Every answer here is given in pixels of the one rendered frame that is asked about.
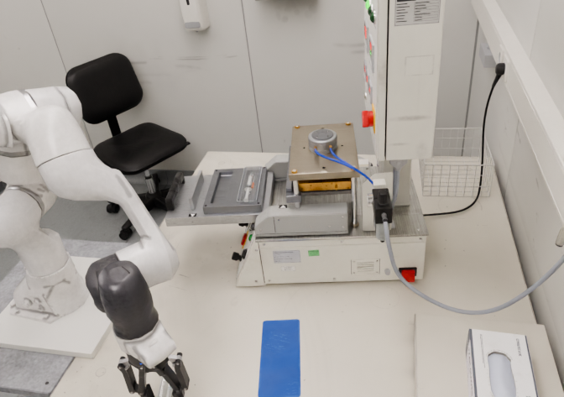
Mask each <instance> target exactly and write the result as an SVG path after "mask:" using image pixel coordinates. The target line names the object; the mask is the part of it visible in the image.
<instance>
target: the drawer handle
mask: <svg viewBox="0 0 564 397"><path fill-rule="evenodd" d="M181 184H185V178H184V175H183V173H182V172H177V173H176V175H175V178H174V180H173V183H172V185H171V187H170V190H169V192H168V194H167V197H166V198H165V202H166V203H165V204H166V207H167V210H168V211H173V210H174V209H175V206H174V201H175V198H176V196H177V193H178V191H179V189H180V185H181Z"/></svg>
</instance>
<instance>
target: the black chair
mask: <svg viewBox="0 0 564 397"><path fill-rule="evenodd" d="M65 83H66V86H67V87H68V88H69V89H71V90H72V91H73V92H74V93H75V94H76V95H77V97H78V99H79V100H80V102H81V107H82V118H83V119H84V120H85V121H86V122H87V123H90V124H99V123H102V122H104V121H106V120H107V122H108V125H109V128H110V130H111V133H112V137H111V138H109V139H107V140H105V141H103V142H101V143H99V144H98V145H97V146H96V147H95V148H94V149H93V151H94V152H95V154H96V155H97V158H98V159H99V160H100V161H101V162H102V163H103V164H105V165H107V166H108V167H110V168H111V169H117V170H120V171H121V173H122V174H123V175H137V174H140V173H142V172H144V173H145V177H144V179H145V183H146V186H147V188H148V191H147V193H143V194H137V195H138V197H139V199H140V200H141V202H142V203H143V204H144V206H145V207H146V209H147V210H148V212H150V211H151V210H152V209H154V208H155V207H158V208H161V209H163V210H165V211H168V210H167V207H166V204H165V203H166V202H165V198H166V197H167V194H168V192H169V190H170V188H168V189H163V190H159V183H160V179H159V177H158V174H156V173H155V174H152V175H151V174H150V173H149V169H150V168H151V167H153V166H155V165H157V164H159V163H160V162H162V161H164V160H166V159H168V158H170V157H171V156H173V155H175V154H178V153H179V152H180V151H182V150H183V149H184V148H185V147H186V146H187V145H189V144H191V143H190V142H186V138H185V137H184V136H183V135H182V134H180V133H177V132H174V131H172V130H169V129H168V128H164V127H161V126H159V125H157V124H155V123H141V124H139V125H137V126H135V127H133V128H130V129H128V130H126V131H124V132H122V133H121V130H120V127H119V125H118V120H117V117H116V116H117V115H118V114H121V113H123V112H126V111H127V110H129V109H131V108H133V107H136V106H137V105H138V104H139V103H140V102H141V100H142V98H143V89H142V87H141V86H140V83H139V81H138V78H137V76H136V74H135V72H134V70H133V67H132V65H131V63H130V61H129V59H128V58H127V57H126V56H125V55H122V54H119V53H111V54H108V55H104V56H102V57H99V58H97V59H94V60H91V61H88V62H86V63H84V64H81V65H78V66H75V67H73V68H71V69H70V70H69V71H68V72H67V74H66V76H65ZM107 202H108V203H110V204H108V205H107V212H114V213H118V211H119V205H118V204H115V203H113V202H110V201H107ZM132 225H133V224H132V223H131V221H130V220H129V219H128V220H127V221H126V222H125V223H124V224H123V225H122V230H121V231H120V233H119V237H120V238H121V239H122V240H127V239H128V238H129V236H130V235H131V234H132V233H133V231H132V229H131V228H130V227H131V226H132Z"/></svg>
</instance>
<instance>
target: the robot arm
mask: <svg viewBox="0 0 564 397"><path fill-rule="evenodd" d="M81 120H82V107H81V102H80V100H79V99H78V97H77V95H76V94H75V93H74V92H73V91H72V90H71V89H69V88H68V87H67V86H51V87H45V88H37V89H27V90H24V89H21V90H16V91H8V92H5V93H2V94H0V181H2V182H5V183H7V186H6V189H5V191H4V192H3V193H2V194H1V195H0V248H11V249H12V250H13V251H15V252H16V253H17V255H18V256H19V258H20V260H21V261H22V263H23V265H24V267H23V268H24V270H25V272H26V275H25V276H24V277H23V279H22V280H21V281H20V282H19V283H18V285H17V287H16V289H15V291H14V292H13V303H11V304H10V306H11V307H10V312H9V314H10V315H12V316H19V317H22V318H27V319H30V320H34V321H41V322H45V323H49V324H51V323H53V322H54V321H57V320H58V319H60V318H61V317H62V316H66V315H68V314H70V313H71V312H74V311H75V310H77V309H78V308H79V307H81V306H82V305H84V304H85V302H86V299H87V297H88V295H89V294H91V297H92V299H93V300H94V305H95V306H96V308H97V309H98V310H99V311H101V312H103V313H106V315H107V318H108V319H109V320H110V321H111V322H112V329H113V334H114V336H115V338H116V339H117V343H118V345H119V347H120V348H121V350H122V351H123V352H125V353H126V354H127V357H128V358H125V357H124V356H121V357H120V359H119V362H118V365H117V368H118V369H119V370H120V371H121V372H122V374H123V377H124V380H125V383H126V385H127V387H128V392H129V393H130V394H134V393H138V394H139V395H140V396H141V397H155V396H154V392H153V390H152V388H151V386H150V384H146V382H147V381H146V377H147V373H150V372H156V373H157V374H158V375H159V376H160V377H161V376H162V377H163V378H164V379H165V381H166V382H167V383H168V384H169V385H170V386H171V388H172V389H173V393H172V395H173V397H185V390H188V388H189V382H190V378H189V376H188V373H187V372H186V369H185V365H184V364H183V361H182V355H183V354H182V353H177V355H171V353H172V352H173V351H174V350H176V348H177V347H176V345H175V342H174V340H173V339H172V338H171V336H170V335H169V333H168V332H167V331H166V330H165V328H164V326H163V325H162V323H161V320H160V319H159V314H158V312H157V310H156V309H155V307H154V302H153V298H152V295H151V292H150V289H149V288H150V287H152V286H155V285H158V284H161V283H164V282H165V281H168V280H171V279H173V277H174V275H175V273H176V271H177V270H178V268H179V264H180V262H179V259H178V255H177V252H176V250H175V248H174V247H173V246H172V245H171V243H170V242H169V241H168V240H167V238H166V237H165V236H164V234H163V233H162V232H161V231H160V229H159V227H158V226H157V224H156V223H155V221H154V219H153V218H152V217H151V215H150V214H149V212H148V210H147V209H146V207H145V206H144V204H143V203H142V202H141V200H140V199H139V197H138V195H137V193H136V192H135V190H134V189H133V187H132V186H131V185H130V184H129V183H128V181H127V180H126V178H125V177H124V176H123V174H122V173H121V171H120V170H117V169H111V168H110V167H108V166H107V165H105V164H103V163H102V162H101V161H100V160H99V159H98V158H97V155H96V154H95V152H94V151H93V149H91V147H90V144H89V143H88V141H87V139H86V136H85V134H84V132H83V130H82V129H81V127H80V124H81ZM57 197H61V198H65V199H69V200H73V201H110V202H113V203H117V204H119V205H120V206H121V207H122V209H123V210H124V211H125V213H126V214H127V216H128V218H129V220H130V221H131V223H132V224H133V226H134V227H135V229H136V230H137V232H138V234H139V235H140V237H141V238H140V241H139V242H137V243H134V244H132V245H130V246H128V247H126V248H123V249H121V250H119V251H117V252H115V253H113V254H111V255H109V256H106V257H105V258H102V259H98V260H97V261H95V262H93V263H91V265H90V266H89V268H88V270H87V272H86V277H85V279H86V283H85V282H84V280H83V278H82V277H81V275H80V274H79V273H78V272H77V270H76V268H75V265H74V263H73V261H72V259H71V256H70V255H69V253H68V252H66V251H65V247H64V245H63V243H62V241H61V238H60V235H59V233H57V232H55V231H53V230H51V229H49V228H41V227H40V226H39V221H40V219H41V218H42V217H43V216H44V214H45V213H46V212H47V211H48V210H49V209H50V208H51V207H52V206H53V205H54V203H55V201H56V199H57ZM168 361H170V362H171V363H172V367H175V372H174V371H173V369H172V368H171V367H170V366H169V364H168ZM131 365H132V366H134V367H135V368H137V369H138V383H137V380H136V378H135V375H134V373H133V369H132V366H131ZM145 385H146V387H145Z"/></svg>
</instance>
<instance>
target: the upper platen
mask: <svg viewBox="0 0 564 397"><path fill-rule="evenodd" d="M299 190H300V191H301V195H302V196H319V195H336V194H351V178H339V179H322V180H299Z"/></svg>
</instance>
